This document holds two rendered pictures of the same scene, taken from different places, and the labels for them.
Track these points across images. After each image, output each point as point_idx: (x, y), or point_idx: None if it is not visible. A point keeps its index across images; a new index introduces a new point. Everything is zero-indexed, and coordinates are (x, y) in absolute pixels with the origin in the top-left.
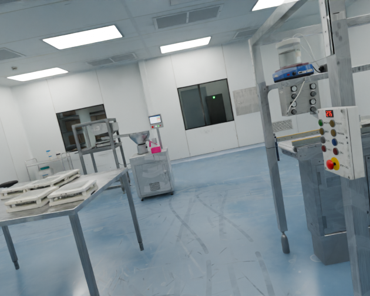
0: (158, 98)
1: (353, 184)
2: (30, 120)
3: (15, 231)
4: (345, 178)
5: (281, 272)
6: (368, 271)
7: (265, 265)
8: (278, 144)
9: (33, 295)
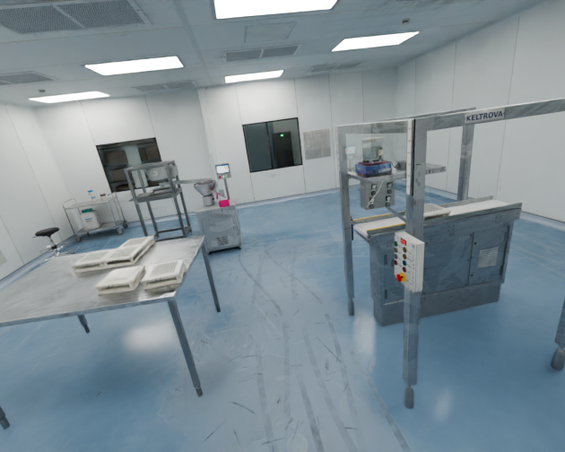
0: (221, 135)
1: None
2: (63, 152)
3: None
4: None
5: (347, 333)
6: (415, 346)
7: (334, 326)
8: None
9: (116, 359)
